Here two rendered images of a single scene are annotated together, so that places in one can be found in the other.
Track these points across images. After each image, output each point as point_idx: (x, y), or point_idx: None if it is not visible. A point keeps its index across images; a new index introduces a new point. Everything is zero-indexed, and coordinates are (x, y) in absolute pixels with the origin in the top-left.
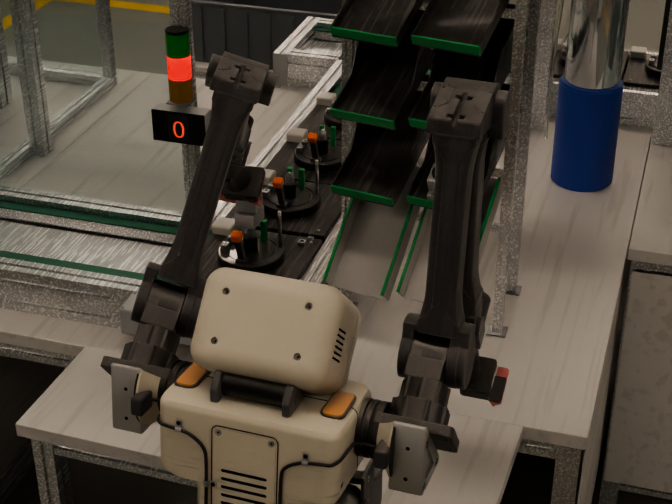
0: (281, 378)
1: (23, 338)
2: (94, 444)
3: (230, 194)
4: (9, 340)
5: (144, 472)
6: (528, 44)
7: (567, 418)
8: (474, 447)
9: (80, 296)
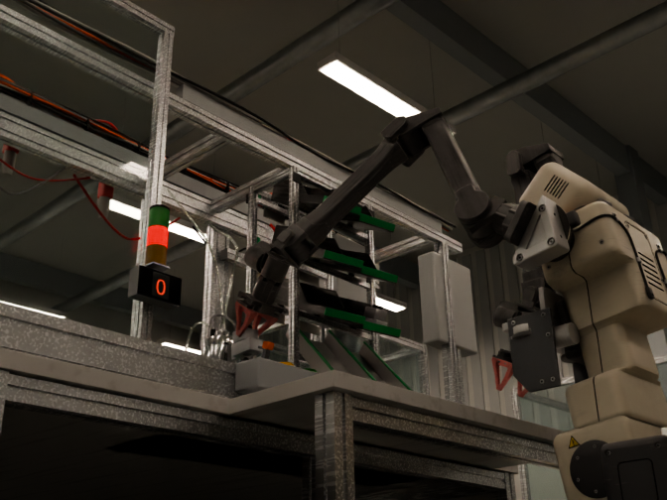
0: (620, 208)
1: (168, 389)
2: (398, 390)
3: (267, 305)
4: (151, 392)
5: (422, 431)
6: (330, 287)
7: None
8: None
9: (186, 368)
